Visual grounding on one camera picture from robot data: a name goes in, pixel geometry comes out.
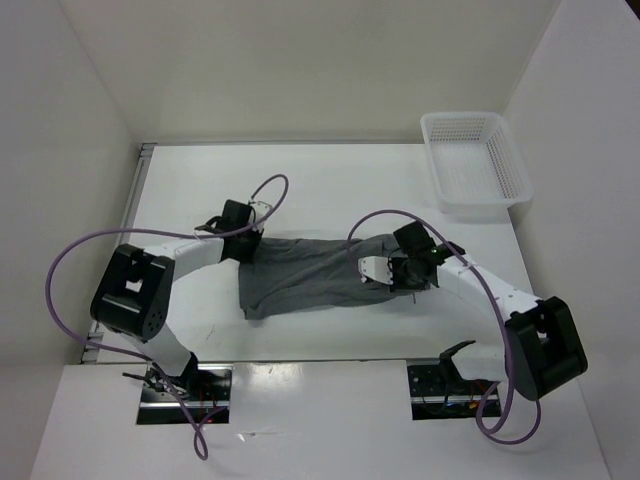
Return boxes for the grey shorts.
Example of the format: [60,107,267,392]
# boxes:
[238,234,409,320]

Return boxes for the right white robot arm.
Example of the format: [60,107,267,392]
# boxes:
[388,221,588,401]

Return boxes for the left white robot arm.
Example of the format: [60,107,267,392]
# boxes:
[90,200,272,400]

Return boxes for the white perforated plastic basket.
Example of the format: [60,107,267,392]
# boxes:
[420,112,533,213]

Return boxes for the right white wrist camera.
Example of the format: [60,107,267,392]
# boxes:
[357,256,393,286]

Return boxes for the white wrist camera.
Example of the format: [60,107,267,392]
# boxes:
[248,200,272,223]
[357,256,393,286]

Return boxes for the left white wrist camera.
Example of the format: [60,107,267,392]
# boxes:
[248,200,272,223]

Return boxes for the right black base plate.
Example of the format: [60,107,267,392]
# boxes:
[407,361,492,421]

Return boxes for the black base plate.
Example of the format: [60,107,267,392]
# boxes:
[407,361,492,421]
[129,366,232,426]

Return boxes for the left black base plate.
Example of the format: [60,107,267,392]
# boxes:
[129,366,232,426]

